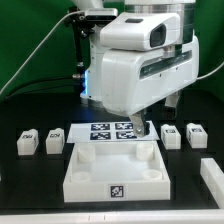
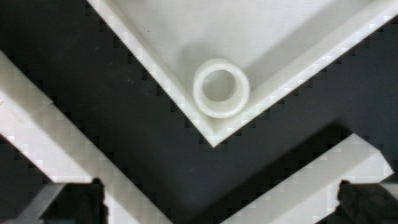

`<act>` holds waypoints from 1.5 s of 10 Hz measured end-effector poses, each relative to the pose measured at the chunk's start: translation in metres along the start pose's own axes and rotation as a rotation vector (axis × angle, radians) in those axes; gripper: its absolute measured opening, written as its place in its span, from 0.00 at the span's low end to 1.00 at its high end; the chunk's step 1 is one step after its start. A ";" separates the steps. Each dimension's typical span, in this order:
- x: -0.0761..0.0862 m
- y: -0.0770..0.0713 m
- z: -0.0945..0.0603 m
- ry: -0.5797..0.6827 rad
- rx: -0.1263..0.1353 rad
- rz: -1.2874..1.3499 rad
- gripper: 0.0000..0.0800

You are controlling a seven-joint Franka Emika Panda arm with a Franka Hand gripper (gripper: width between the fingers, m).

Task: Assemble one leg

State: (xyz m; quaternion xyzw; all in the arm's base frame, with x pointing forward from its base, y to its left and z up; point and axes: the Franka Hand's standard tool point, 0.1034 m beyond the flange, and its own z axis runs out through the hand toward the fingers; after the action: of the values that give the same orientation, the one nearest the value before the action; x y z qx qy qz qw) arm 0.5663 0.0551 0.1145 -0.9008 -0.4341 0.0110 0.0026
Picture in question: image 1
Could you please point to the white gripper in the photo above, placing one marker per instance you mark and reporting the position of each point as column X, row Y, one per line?
column 131, row 81

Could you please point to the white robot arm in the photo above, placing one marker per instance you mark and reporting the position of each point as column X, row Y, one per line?
column 184, row 8

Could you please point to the white L-shaped obstacle fixture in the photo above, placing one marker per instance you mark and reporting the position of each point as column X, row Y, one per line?
column 213, row 176

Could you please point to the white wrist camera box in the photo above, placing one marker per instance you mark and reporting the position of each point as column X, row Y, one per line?
column 141, row 32

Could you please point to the grey camera on black stand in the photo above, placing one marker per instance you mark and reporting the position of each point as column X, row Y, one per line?
column 83, row 23

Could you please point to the white square table top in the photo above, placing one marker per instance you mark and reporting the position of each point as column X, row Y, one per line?
column 116, row 171

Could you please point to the marker sheet with tags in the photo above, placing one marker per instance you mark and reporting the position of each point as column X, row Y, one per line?
column 107, row 132

